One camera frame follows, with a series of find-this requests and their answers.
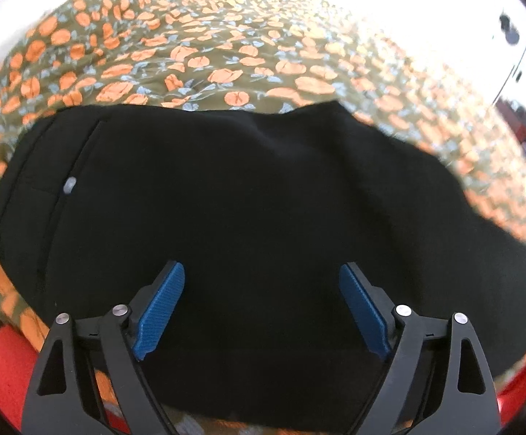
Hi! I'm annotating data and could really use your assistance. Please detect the black pants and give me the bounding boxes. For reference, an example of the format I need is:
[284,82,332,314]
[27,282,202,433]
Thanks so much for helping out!
[0,101,526,432]

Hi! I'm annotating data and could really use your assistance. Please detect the red fleece garment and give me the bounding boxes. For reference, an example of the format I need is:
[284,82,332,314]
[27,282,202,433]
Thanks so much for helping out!
[0,323,130,433]

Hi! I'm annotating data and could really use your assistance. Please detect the dark wooden cabinet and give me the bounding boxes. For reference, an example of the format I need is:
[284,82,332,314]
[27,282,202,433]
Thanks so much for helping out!
[495,98,526,144]

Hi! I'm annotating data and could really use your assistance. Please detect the green orange floral bedspread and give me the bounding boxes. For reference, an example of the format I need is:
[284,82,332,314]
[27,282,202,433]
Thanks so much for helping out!
[0,0,526,435]

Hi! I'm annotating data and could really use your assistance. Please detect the black wall-mounted fixture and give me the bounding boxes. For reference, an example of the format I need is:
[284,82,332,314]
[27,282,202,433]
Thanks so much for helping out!
[499,14,520,46]

